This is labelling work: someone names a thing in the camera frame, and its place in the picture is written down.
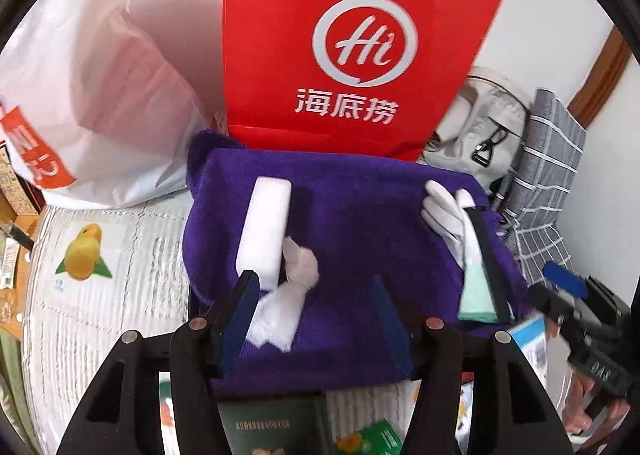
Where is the beige backpack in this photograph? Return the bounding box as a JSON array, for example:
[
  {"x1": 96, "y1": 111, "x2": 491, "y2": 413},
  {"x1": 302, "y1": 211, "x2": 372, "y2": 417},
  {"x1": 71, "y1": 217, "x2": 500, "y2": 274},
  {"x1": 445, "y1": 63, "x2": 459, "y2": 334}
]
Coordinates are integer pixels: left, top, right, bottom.
[{"x1": 418, "y1": 66, "x2": 532, "y2": 194}]

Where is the brown wooden door frame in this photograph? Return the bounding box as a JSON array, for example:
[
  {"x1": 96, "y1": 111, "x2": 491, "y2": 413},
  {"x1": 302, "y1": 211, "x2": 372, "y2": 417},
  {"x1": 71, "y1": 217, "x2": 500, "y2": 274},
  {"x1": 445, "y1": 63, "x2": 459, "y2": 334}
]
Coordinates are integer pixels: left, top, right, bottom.
[{"x1": 568, "y1": 27, "x2": 631, "y2": 129}]

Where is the dark green tea box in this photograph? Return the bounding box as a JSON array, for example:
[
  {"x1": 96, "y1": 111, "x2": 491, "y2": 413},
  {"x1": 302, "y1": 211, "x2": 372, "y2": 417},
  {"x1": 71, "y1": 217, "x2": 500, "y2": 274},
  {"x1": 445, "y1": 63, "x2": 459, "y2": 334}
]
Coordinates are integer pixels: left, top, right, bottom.
[{"x1": 218, "y1": 394, "x2": 334, "y2": 455}]

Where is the black watch strap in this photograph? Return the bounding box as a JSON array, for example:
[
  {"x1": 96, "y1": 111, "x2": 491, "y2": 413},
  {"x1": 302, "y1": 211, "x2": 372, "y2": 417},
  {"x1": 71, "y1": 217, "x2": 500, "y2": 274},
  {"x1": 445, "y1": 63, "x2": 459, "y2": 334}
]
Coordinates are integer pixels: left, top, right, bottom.
[{"x1": 462, "y1": 206, "x2": 516, "y2": 325}]

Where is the wooden nightstand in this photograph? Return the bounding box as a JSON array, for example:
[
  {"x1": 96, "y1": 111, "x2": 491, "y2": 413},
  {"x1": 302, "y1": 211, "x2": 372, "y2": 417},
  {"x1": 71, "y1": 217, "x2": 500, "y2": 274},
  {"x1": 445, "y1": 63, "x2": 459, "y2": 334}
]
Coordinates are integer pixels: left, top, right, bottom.
[{"x1": 1, "y1": 215, "x2": 42, "y2": 341}]

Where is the person right hand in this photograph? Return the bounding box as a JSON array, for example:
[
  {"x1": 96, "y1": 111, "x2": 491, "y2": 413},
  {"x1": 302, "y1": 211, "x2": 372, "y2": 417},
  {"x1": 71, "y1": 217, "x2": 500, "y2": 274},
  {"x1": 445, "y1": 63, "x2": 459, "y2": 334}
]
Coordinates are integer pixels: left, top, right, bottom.
[{"x1": 562, "y1": 371, "x2": 630, "y2": 440}]

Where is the white sponge block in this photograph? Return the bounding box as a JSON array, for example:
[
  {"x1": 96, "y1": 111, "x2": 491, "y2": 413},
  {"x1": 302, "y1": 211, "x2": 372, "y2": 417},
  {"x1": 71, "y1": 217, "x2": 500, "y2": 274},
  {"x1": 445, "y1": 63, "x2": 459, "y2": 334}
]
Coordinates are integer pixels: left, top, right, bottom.
[{"x1": 235, "y1": 176, "x2": 292, "y2": 291}]

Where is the grey checkered cushion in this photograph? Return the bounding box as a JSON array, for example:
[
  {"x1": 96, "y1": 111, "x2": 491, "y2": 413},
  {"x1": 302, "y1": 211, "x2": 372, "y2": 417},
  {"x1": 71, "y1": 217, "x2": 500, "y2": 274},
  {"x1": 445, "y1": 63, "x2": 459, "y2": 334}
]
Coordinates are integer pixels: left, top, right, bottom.
[{"x1": 492, "y1": 89, "x2": 587, "y2": 285}]

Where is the red Haidilao paper bag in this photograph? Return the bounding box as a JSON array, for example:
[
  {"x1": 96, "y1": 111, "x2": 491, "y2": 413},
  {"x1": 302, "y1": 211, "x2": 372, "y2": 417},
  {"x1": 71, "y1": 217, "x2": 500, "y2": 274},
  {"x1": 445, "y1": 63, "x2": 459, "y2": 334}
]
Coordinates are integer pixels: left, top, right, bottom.
[{"x1": 222, "y1": 0, "x2": 502, "y2": 161}]

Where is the purple towel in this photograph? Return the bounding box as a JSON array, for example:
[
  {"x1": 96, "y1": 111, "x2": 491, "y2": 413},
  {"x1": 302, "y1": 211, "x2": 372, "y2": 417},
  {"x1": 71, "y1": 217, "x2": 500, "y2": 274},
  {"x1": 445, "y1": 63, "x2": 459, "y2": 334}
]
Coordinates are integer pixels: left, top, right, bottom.
[{"x1": 182, "y1": 128, "x2": 534, "y2": 399}]

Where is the white rubber glove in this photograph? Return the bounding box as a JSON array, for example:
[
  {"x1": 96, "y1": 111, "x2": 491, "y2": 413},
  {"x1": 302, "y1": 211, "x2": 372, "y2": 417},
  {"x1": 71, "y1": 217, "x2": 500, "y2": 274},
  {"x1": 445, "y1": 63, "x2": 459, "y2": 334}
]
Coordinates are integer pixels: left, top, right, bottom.
[{"x1": 421, "y1": 180, "x2": 498, "y2": 324}]

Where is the white Miniso plastic bag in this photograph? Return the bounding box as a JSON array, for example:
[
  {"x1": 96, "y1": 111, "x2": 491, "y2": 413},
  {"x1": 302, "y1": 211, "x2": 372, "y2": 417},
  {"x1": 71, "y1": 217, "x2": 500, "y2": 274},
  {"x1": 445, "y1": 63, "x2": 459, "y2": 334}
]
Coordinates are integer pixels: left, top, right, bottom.
[{"x1": 1, "y1": 0, "x2": 226, "y2": 209}]

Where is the brown patterned book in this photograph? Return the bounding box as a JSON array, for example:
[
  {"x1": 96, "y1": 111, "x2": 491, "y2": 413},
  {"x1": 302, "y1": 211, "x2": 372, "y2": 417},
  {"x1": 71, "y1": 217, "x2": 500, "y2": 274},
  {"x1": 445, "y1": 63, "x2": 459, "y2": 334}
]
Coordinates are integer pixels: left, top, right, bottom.
[{"x1": 1, "y1": 142, "x2": 43, "y2": 215}]

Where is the white tissue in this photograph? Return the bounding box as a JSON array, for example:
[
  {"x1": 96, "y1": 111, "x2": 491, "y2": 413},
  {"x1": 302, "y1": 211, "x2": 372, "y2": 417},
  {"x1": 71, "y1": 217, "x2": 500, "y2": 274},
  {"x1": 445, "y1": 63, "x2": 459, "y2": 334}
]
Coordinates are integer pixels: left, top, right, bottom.
[{"x1": 246, "y1": 237, "x2": 319, "y2": 352}]

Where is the blue tissue pack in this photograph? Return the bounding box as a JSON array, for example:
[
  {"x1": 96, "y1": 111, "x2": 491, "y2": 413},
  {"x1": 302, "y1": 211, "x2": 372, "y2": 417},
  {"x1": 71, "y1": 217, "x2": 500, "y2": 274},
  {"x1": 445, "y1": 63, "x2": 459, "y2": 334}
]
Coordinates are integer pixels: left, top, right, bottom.
[{"x1": 509, "y1": 313, "x2": 548, "y2": 389}]

